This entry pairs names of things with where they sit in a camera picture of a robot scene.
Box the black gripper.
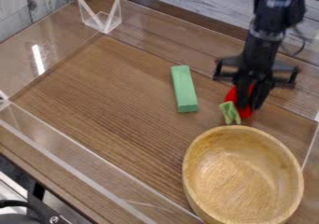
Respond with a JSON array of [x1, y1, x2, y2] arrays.
[[213, 55, 299, 110]]

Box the black cable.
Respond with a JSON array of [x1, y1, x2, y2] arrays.
[[0, 199, 41, 224]]

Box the red plush strawberry toy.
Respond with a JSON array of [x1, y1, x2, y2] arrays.
[[218, 86, 253, 125]]

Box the green rectangular block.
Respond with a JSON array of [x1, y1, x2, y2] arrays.
[[170, 65, 197, 113]]

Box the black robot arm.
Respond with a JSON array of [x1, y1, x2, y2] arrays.
[[213, 0, 305, 111]]

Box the clear acrylic tray walls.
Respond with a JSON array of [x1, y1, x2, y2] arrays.
[[0, 0, 319, 224]]

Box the black table clamp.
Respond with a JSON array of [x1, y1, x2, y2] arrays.
[[28, 183, 70, 224]]

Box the wooden bowl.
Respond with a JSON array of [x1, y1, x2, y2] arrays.
[[181, 125, 304, 224]]

